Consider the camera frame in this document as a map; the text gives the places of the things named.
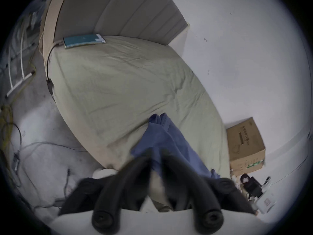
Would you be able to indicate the dark blue shirt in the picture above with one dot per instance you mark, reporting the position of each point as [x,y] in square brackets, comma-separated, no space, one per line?
[171,146]

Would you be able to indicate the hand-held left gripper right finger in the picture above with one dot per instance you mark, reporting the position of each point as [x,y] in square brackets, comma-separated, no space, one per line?
[195,192]

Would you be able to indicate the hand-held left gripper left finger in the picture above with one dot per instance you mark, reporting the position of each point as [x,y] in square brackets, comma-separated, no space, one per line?
[117,192]

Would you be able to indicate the grey padded headboard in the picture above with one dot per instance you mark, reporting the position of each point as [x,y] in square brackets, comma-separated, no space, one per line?
[127,11]

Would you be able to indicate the teal phone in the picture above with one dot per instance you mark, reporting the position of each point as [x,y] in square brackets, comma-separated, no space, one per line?
[84,40]

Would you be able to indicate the white pipe frame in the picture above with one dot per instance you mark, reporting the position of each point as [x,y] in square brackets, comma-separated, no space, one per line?
[18,60]

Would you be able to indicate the bed with pale green sheet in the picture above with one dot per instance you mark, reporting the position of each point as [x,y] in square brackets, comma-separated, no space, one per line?
[127,87]

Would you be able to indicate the spare hand-held gripper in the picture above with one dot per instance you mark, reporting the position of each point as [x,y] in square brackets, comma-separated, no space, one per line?
[259,192]

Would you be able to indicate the brown cardboard carton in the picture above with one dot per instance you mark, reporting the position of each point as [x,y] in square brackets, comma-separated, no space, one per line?
[245,147]

